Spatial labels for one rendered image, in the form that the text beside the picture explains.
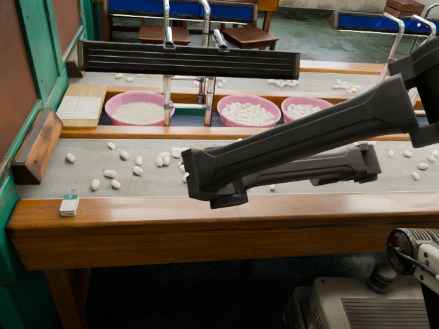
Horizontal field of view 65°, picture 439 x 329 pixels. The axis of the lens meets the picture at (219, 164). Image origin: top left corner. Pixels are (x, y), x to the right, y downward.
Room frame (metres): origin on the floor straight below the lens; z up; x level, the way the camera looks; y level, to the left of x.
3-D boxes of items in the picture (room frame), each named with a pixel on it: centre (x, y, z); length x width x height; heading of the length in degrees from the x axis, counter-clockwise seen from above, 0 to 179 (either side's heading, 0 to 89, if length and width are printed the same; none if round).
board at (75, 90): (1.14, 0.55, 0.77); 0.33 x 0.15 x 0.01; 13
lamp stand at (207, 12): (1.42, 0.21, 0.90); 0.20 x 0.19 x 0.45; 103
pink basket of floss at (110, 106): (1.19, 0.34, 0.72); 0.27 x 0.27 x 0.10
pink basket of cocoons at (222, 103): (1.29, -0.09, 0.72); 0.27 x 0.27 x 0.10
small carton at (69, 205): (0.62, 0.37, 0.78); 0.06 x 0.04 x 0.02; 13
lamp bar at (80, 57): (0.95, 0.11, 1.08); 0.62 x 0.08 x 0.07; 103
